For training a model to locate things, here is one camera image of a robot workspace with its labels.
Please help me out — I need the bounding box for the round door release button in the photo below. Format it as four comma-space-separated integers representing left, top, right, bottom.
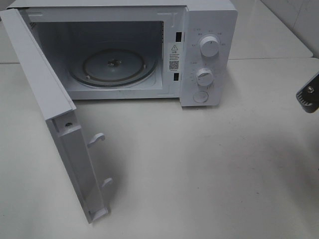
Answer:
193, 91, 208, 103

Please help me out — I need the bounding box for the white microwave knob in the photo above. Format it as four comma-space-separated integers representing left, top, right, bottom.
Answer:
200, 35, 220, 57
196, 68, 214, 87

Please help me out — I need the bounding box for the white microwave door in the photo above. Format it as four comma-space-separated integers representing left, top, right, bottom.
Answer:
0, 8, 109, 223

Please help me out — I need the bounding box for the glass microwave turntable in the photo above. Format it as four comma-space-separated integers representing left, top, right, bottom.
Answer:
69, 48, 158, 88

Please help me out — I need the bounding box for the warning label with QR code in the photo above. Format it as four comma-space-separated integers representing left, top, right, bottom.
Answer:
167, 42, 181, 72

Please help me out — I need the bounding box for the white microwave oven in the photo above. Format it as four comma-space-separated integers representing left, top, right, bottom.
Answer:
5, 0, 238, 107

